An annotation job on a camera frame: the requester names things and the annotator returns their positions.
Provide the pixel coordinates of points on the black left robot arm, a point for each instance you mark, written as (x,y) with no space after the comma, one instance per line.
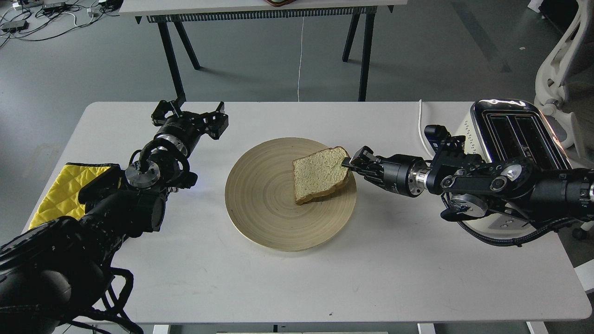
(61,269)

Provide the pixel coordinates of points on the cream and chrome toaster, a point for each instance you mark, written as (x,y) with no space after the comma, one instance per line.
(502,130)

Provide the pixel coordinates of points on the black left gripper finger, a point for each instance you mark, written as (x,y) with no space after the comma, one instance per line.
(165,110)
(213,123)

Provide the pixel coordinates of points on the white office chair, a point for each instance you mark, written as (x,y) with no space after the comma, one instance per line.
(550,84)

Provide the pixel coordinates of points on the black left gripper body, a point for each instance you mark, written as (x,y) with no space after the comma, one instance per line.
(183,131)

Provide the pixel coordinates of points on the round bamboo plate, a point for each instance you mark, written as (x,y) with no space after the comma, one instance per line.
(260,200)

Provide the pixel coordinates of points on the white background table black legs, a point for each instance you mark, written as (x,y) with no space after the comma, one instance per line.
(176,12)

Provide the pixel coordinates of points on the brown object on background table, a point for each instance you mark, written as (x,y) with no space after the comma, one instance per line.
(279,3)

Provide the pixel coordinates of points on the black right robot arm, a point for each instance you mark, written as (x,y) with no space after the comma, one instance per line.
(471,188)

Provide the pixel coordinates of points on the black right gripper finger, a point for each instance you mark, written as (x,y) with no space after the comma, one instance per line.
(369,173)
(364,158)

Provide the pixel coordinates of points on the slice of white bread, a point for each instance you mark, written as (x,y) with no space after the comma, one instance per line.
(319,174)

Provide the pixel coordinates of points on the yellow quilted cloth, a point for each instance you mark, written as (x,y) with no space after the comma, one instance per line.
(62,197)

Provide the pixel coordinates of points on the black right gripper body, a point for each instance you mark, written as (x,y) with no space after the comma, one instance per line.
(398,174)

